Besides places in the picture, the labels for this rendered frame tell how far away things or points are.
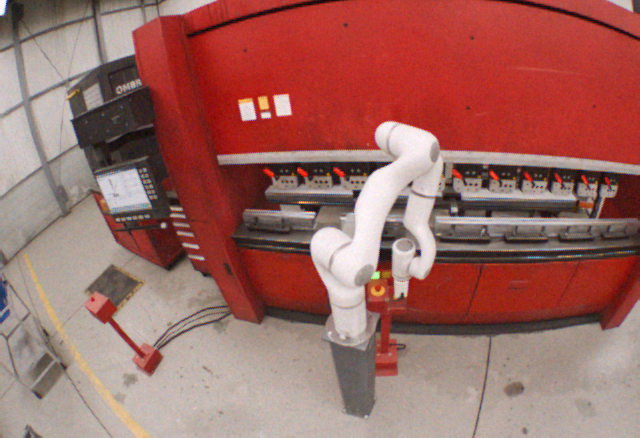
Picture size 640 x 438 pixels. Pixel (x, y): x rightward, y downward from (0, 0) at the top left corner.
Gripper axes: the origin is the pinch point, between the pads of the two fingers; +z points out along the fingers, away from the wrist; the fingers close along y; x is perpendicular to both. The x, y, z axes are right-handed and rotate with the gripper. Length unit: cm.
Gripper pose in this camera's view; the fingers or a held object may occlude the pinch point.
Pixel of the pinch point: (400, 296)
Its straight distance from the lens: 132.6
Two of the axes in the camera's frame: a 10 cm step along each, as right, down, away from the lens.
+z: 1.5, 8.1, 5.7
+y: -1.1, 5.9, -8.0
